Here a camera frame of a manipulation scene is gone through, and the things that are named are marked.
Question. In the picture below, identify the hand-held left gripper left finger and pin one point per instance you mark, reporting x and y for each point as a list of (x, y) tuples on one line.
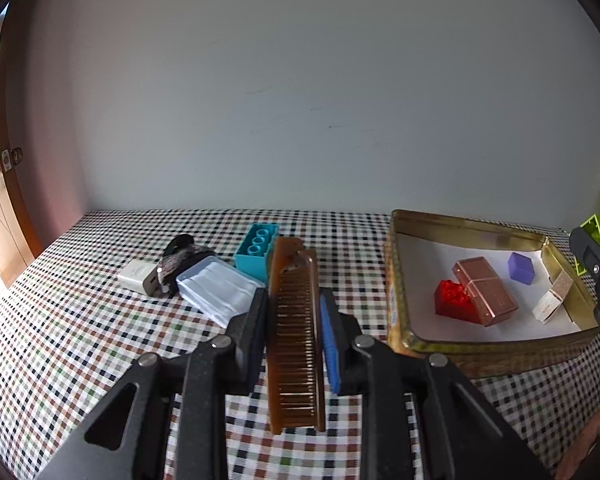
[(257, 340)]

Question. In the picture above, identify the clear plastic box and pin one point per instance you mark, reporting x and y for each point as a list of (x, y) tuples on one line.
[(215, 290)]

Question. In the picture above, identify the gold tin box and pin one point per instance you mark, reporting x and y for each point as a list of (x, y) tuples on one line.
[(480, 355)]

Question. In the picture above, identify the copper lighter case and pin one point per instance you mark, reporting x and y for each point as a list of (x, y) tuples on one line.
[(487, 292)]

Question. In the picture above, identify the wooden door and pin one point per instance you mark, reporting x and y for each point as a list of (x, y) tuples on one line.
[(0, 230)]

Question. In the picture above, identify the white charger plug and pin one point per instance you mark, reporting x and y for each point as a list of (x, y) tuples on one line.
[(135, 276)]

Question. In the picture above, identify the white and cork box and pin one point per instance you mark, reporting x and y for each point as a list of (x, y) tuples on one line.
[(550, 300)]

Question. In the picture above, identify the checkered tablecloth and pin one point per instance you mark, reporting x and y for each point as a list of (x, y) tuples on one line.
[(80, 310)]

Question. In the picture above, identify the red toy brick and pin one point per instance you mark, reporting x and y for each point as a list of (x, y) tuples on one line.
[(447, 302)]

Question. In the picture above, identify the teal toy brick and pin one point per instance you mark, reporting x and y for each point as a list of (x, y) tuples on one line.
[(252, 260)]

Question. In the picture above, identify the black sequined hair clip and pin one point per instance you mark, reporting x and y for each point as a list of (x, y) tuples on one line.
[(175, 262)]

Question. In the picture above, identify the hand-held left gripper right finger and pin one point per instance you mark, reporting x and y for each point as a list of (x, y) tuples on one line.
[(330, 345)]

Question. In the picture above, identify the brass door latch plate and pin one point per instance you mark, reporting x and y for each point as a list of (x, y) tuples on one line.
[(11, 158)]

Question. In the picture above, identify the purple square box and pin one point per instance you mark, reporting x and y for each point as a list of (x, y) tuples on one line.
[(521, 267)]

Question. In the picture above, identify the brown comb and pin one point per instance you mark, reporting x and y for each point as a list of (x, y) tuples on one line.
[(292, 350)]

